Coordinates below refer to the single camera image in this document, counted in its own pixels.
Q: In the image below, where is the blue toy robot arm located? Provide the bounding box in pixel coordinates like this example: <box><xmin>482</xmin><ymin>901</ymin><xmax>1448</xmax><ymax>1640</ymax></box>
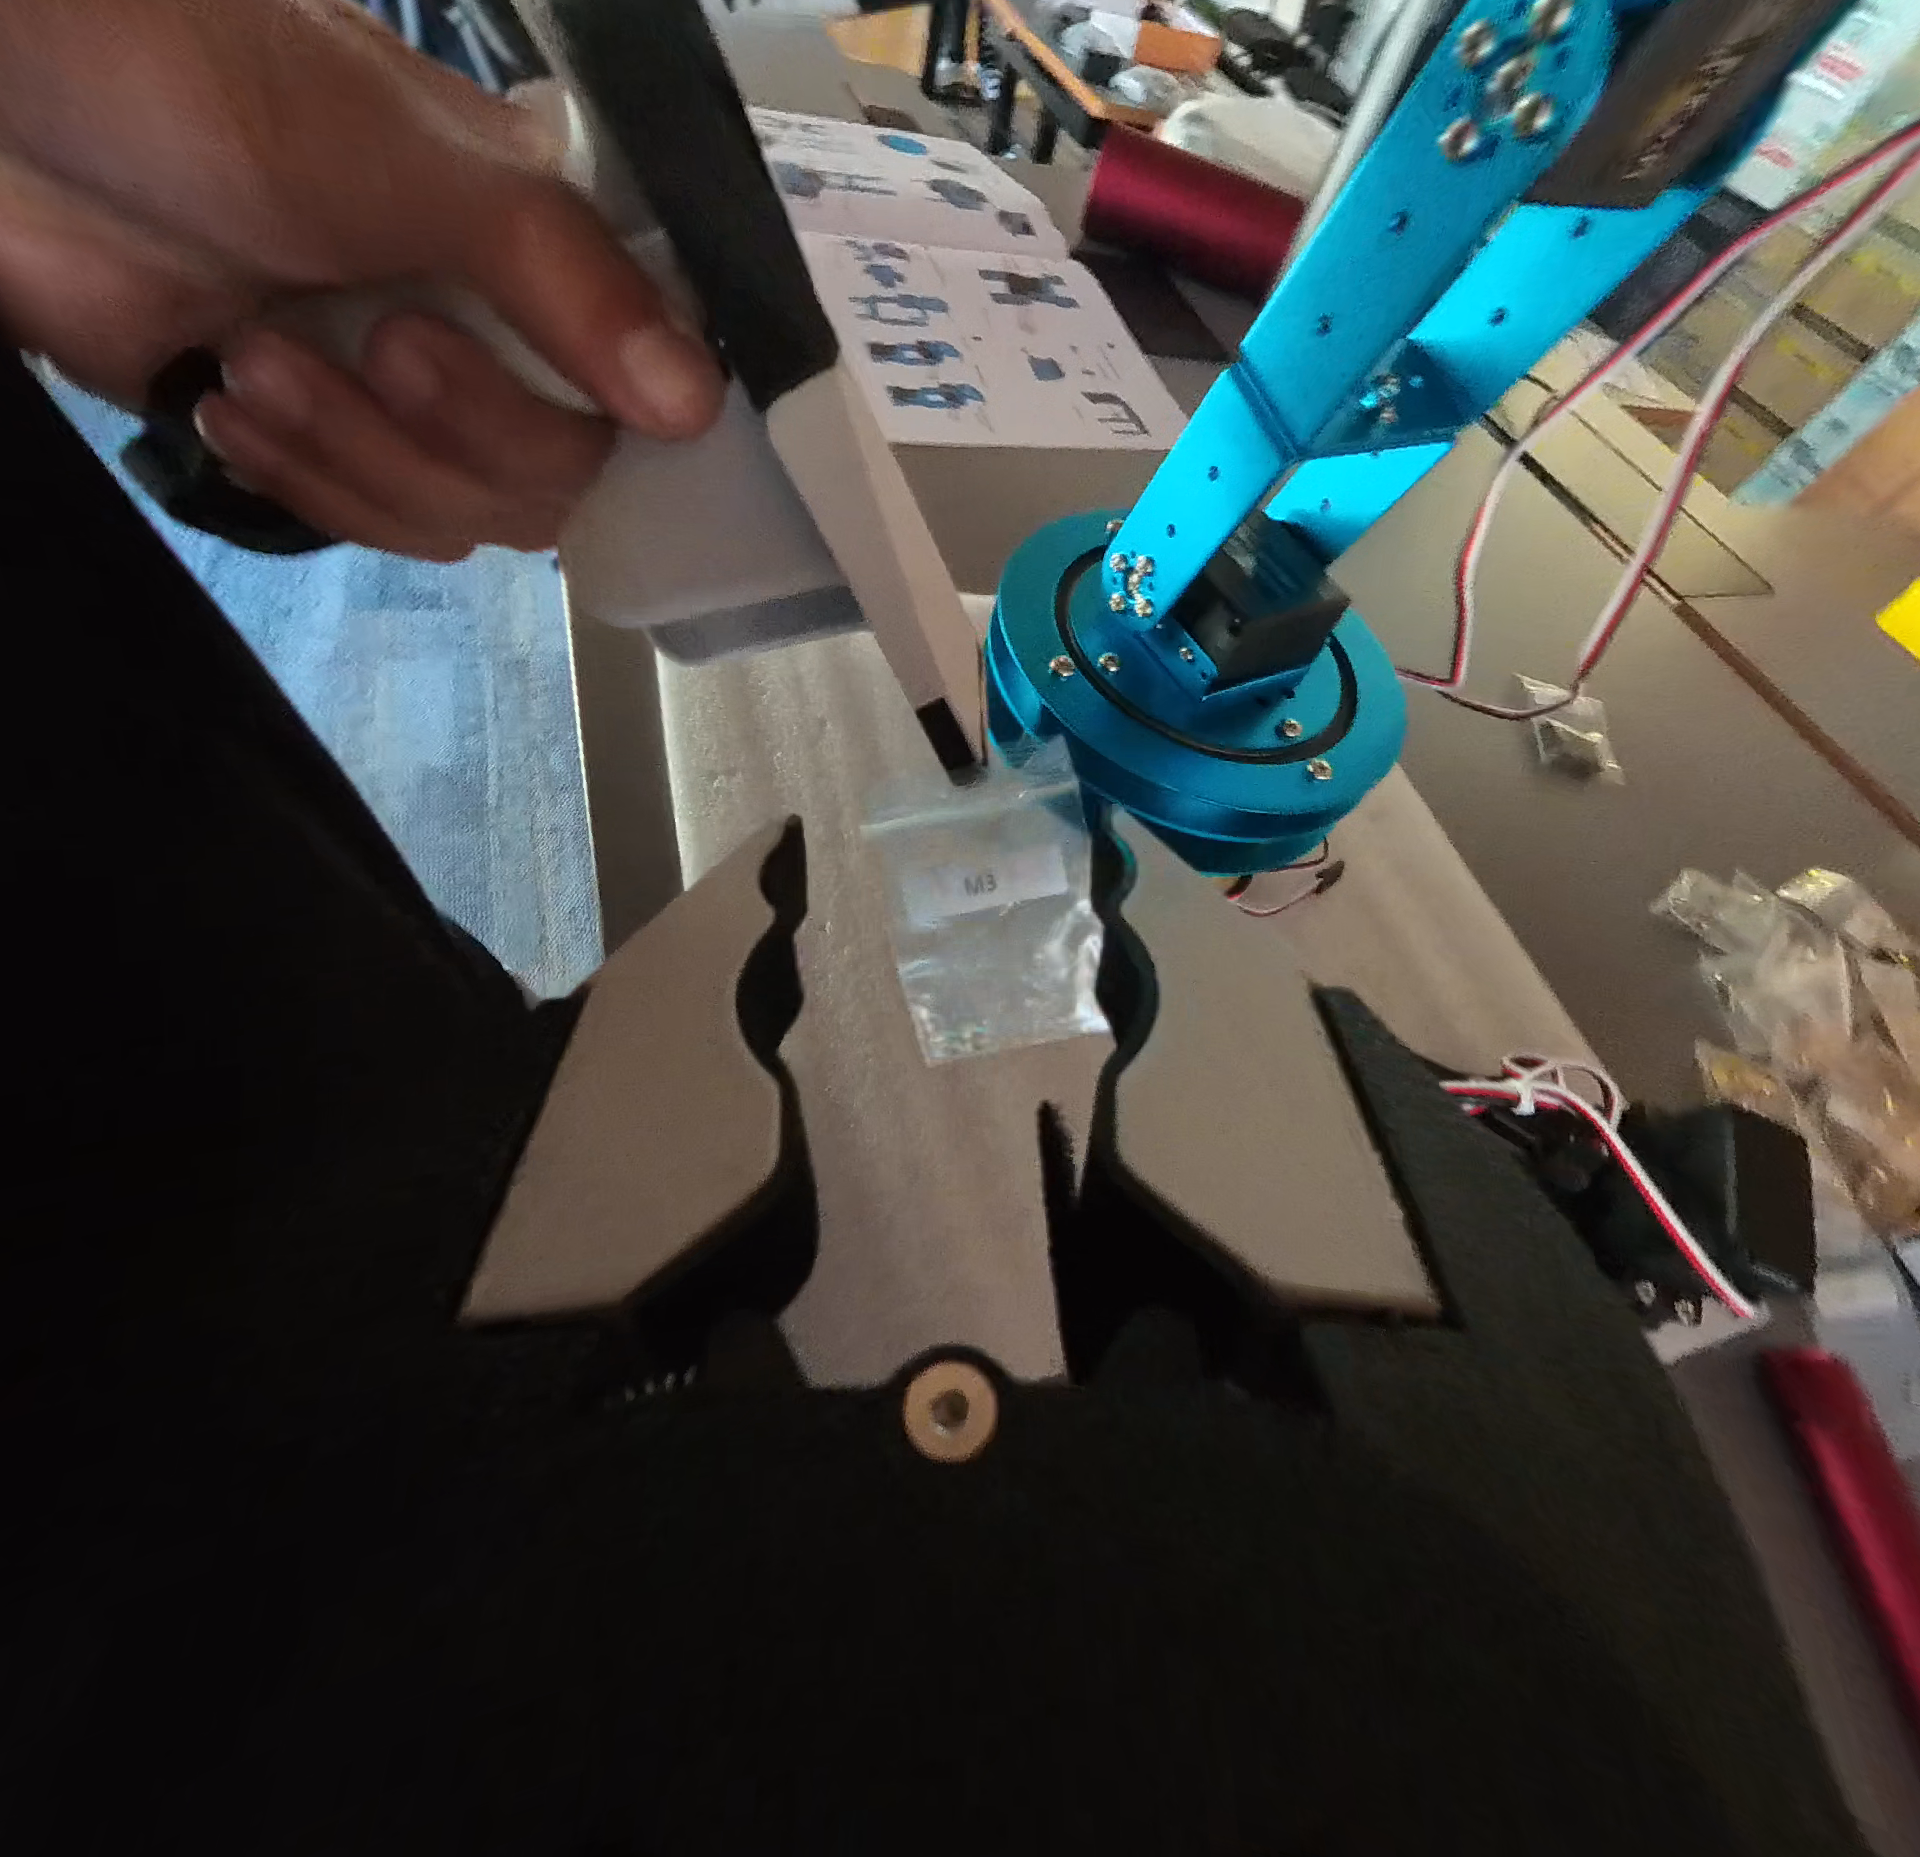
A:
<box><xmin>981</xmin><ymin>0</ymin><xmax>1920</xmax><ymax>923</ymax></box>

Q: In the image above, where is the white foam sheet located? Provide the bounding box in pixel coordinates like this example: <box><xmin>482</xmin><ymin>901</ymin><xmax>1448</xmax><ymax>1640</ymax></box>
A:
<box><xmin>651</xmin><ymin>635</ymin><xmax>1605</xmax><ymax>1387</ymax></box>

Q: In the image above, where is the pile of small screw bags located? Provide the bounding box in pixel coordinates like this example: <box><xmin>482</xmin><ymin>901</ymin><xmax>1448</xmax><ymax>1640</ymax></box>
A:
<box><xmin>1650</xmin><ymin>866</ymin><xmax>1920</xmax><ymax>1235</ymax></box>

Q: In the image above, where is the open orange white box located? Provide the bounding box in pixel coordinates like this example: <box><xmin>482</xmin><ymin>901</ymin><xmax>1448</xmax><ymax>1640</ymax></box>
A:
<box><xmin>1048</xmin><ymin>0</ymin><xmax>1223</xmax><ymax>81</ymax></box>

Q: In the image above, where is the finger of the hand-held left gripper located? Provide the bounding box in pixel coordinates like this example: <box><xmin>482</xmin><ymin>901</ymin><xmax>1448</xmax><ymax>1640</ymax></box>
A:
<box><xmin>768</xmin><ymin>369</ymin><xmax>988</xmax><ymax>782</ymax></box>

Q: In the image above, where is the grey office desk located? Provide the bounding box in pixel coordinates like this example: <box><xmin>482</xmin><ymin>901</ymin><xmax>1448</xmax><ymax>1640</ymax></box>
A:
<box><xmin>974</xmin><ymin>0</ymin><xmax>1223</xmax><ymax>164</ymax></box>

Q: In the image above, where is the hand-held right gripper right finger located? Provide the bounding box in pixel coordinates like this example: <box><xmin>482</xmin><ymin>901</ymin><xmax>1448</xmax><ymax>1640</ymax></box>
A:
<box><xmin>1086</xmin><ymin>839</ymin><xmax>1448</xmax><ymax>1327</ymax></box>

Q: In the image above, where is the printed instruction manual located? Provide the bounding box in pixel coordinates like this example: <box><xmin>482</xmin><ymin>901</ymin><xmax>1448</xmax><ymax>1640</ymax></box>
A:
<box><xmin>741</xmin><ymin>104</ymin><xmax>1185</xmax><ymax>450</ymax></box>

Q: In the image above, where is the red white servo cable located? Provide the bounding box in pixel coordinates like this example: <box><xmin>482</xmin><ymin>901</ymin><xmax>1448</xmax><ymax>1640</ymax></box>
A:
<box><xmin>1394</xmin><ymin>129</ymin><xmax>1920</xmax><ymax>726</ymax></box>

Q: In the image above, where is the person's left hand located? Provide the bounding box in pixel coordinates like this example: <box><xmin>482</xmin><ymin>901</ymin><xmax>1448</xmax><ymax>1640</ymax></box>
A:
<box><xmin>0</xmin><ymin>0</ymin><xmax>729</xmax><ymax>562</ymax></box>

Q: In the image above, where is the small clear screw bag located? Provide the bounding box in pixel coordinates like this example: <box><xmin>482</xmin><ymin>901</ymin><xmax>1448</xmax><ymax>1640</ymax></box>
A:
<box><xmin>862</xmin><ymin>770</ymin><xmax>1118</xmax><ymax>1064</ymax></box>

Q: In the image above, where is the black white servo cable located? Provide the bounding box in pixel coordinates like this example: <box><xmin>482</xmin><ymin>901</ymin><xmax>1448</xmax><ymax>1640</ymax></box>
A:
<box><xmin>1559</xmin><ymin>161</ymin><xmax>1920</xmax><ymax>713</ymax></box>

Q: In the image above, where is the red screwdriver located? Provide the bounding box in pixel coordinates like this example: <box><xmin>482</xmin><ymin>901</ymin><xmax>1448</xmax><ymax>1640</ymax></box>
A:
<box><xmin>1759</xmin><ymin>1347</ymin><xmax>1920</xmax><ymax>1688</ymax></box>

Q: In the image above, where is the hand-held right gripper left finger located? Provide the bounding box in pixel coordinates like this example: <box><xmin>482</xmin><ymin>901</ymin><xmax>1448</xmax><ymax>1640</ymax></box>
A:
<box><xmin>457</xmin><ymin>819</ymin><xmax>819</xmax><ymax>1334</ymax></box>

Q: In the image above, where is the black office chair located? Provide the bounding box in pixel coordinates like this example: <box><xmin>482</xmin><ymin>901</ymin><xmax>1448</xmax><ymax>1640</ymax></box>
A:
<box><xmin>1253</xmin><ymin>0</ymin><xmax>1390</xmax><ymax>110</ymax></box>

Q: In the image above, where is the claw servo cable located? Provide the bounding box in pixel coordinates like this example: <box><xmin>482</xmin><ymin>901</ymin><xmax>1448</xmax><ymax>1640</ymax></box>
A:
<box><xmin>1441</xmin><ymin>1054</ymin><xmax>1762</xmax><ymax>1322</ymax></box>

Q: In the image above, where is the red metal tube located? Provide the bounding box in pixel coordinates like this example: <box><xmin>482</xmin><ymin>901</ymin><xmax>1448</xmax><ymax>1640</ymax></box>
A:
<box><xmin>1083</xmin><ymin>129</ymin><xmax>1307</xmax><ymax>296</ymax></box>

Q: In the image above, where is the white crumpled wrap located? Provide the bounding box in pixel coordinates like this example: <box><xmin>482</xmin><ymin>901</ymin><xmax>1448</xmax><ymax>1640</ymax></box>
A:
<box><xmin>1161</xmin><ymin>96</ymin><xmax>1352</xmax><ymax>194</ymax></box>

